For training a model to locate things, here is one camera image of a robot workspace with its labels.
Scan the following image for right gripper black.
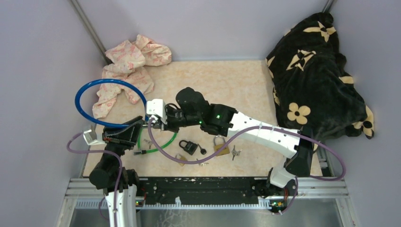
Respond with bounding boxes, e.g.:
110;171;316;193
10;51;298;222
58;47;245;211
153;105;202;133

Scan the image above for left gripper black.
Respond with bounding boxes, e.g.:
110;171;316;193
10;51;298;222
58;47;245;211
101;116;144;167

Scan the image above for green cable lock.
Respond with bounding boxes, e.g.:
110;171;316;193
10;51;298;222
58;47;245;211
133;125;179;156

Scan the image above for black padlock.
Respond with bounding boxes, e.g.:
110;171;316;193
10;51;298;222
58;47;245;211
179;140;198;156

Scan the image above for small brass padlock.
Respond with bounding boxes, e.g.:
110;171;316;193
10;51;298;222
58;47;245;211
175;154;188;166

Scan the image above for black padlock key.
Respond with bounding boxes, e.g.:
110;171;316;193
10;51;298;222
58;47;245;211
198;144;207;155

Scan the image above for blue cable lock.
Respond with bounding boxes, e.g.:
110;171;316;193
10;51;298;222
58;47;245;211
74;79;147;127

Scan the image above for large brass padlock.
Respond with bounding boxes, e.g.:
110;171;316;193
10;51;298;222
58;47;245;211
213;135;230;157

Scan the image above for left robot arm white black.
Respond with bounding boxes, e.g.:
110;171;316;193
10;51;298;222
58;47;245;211
89;116;145;227

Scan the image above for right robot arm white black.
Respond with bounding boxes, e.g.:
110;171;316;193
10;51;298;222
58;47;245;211
146;87;314;195

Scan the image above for green lock keys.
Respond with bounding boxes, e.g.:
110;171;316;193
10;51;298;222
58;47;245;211
143;139;153;150

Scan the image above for keys of large padlock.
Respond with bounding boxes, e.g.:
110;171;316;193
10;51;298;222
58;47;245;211
231;145;242;161

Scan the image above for pink patterned cloth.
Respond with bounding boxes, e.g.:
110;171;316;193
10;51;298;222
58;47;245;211
92;35;172;119

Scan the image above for black floral blanket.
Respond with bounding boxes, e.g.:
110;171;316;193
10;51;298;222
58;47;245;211
265;12;375;142

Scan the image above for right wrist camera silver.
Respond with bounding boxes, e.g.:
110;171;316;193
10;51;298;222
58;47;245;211
146;99;167;124

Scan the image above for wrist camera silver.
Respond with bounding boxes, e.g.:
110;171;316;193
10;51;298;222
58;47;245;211
83;125;105;146
146;99;167;124

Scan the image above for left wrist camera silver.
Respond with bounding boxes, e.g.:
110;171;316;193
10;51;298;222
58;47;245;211
83;125;105;146

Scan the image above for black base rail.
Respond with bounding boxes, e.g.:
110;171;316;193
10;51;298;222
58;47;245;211
118;170;287;206

